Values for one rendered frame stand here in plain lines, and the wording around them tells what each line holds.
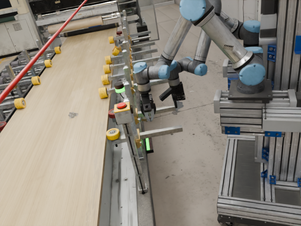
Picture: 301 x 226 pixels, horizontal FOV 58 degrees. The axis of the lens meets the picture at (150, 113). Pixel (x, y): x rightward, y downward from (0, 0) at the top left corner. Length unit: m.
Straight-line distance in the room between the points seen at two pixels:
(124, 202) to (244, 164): 1.12
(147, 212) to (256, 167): 1.16
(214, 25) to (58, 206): 1.06
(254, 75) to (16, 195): 1.26
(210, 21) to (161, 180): 1.62
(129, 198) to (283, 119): 0.92
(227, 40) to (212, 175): 1.48
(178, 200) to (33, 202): 1.30
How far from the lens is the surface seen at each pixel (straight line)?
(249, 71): 1.35
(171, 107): 1.84
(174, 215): 2.27
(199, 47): 1.67
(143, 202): 1.45
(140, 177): 1.42
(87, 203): 1.26
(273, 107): 1.59
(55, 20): 4.30
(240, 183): 2.18
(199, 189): 2.42
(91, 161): 1.47
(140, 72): 1.47
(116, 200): 1.62
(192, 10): 1.27
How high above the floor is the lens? 1.78
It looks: 30 degrees down
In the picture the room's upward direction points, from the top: 11 degrees counter-clockwise
